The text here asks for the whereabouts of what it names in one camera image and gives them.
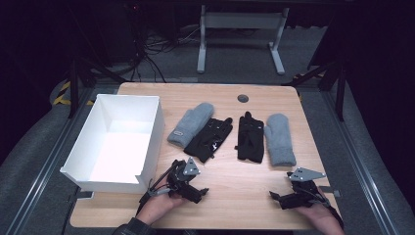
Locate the black floor cable bundle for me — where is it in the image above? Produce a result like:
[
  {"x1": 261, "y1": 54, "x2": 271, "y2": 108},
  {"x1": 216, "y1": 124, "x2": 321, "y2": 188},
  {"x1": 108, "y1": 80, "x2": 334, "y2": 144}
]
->
[{"x1": 128, "y1": 19, "x2": 204, "y2": 82}]

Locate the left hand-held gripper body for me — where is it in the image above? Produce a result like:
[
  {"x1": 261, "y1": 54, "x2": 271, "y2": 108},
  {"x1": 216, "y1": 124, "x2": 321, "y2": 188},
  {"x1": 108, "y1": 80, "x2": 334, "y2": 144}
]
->
[{"x1": 166, "y1": 157, "x2": 201, "y2": 197}]

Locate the right hand-held gripper cable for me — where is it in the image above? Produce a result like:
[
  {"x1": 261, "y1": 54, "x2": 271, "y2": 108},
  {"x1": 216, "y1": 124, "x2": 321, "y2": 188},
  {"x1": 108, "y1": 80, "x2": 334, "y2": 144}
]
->
[{"x1": 304, "y1": 187, "x2": 345, "y2": 228}]

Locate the plain black glove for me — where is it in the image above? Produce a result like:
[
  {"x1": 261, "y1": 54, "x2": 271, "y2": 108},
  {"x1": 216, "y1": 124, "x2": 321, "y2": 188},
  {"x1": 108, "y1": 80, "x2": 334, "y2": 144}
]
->
[{"x1": 234, "y1": 111, "x2": 265, "y2": 165}]

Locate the black glove with glossy print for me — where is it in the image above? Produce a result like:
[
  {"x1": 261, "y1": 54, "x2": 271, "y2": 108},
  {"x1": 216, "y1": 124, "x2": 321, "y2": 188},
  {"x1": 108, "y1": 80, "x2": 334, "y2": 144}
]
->
[{"x1": 183, "y1": 117, "x2": 234, "y2": 165}]

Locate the white storage box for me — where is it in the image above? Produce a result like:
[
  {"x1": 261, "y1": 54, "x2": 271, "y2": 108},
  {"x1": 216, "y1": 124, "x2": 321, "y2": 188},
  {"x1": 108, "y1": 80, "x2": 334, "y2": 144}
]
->
[{"x1": 60, "y1": 93, "x2": 165, "y2": 195}]

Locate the plain grey mitten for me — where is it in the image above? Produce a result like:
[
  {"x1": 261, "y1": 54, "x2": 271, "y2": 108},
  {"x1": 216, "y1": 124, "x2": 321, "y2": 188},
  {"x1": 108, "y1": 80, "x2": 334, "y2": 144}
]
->
[{"x1": 263, "y1": 113, "x2": 298, "y2": 167}]

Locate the person's right hand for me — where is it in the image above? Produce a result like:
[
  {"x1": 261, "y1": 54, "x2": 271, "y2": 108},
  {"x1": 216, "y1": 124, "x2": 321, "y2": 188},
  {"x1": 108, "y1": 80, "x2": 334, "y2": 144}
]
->
[{"x1": 295, "y1": 199, "x2": 346, "y2": 235}]

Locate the black metal stand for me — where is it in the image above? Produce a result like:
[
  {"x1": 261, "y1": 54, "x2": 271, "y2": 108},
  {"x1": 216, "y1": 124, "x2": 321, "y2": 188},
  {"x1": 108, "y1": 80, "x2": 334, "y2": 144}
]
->
[
  {"x1": 67, "y1": 55, "x2": 128, "y2": 119},
  {"x1": 282, "y1": 58, "x2": 347, "y2": 122}
]

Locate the person's left hand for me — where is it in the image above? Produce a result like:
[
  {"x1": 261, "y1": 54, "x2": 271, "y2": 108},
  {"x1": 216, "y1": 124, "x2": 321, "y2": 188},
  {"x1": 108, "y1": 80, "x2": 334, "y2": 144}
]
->
[{"x1": 136, "y1": 193, "x2": 189, "y2": 226}]

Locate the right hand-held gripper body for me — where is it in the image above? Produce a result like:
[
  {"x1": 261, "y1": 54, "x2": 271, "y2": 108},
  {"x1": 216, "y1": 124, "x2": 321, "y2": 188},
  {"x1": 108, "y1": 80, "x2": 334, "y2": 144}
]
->
[{"x1": 287, "y1": 166, "x2": 327, "y2": 208}]

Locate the grey mitten with label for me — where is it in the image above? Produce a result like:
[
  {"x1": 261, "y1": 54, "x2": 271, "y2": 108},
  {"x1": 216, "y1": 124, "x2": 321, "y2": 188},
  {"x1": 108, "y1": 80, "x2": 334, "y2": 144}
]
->
[{"x1": 166, "y1": 102, "x2": 215, "y2": 149}]

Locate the white metal desk frame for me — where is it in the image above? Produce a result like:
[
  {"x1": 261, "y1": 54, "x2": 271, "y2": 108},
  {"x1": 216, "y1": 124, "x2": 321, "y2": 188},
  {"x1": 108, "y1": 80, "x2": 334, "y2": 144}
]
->
[{"x1": 196, "y1": 4, "x2": 291, "y2": 75}]

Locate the yellow black floor tape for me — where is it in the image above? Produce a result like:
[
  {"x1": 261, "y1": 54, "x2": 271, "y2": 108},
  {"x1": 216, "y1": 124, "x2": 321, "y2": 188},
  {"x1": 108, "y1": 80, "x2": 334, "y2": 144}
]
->
[{"x1": 52, "y1": 81, "x2": 96, "y2": 107}]

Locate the aluminium floor rail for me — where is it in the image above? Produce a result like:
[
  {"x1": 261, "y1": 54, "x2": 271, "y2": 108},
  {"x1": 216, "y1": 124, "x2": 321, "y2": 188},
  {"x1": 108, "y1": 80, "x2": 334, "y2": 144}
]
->
[
  {"x1": 321, "y1": 91, "x2": 401, "y2": 235},
  {"x1": 6, "y1": 87, "x2": 96, "y2": 235}
]

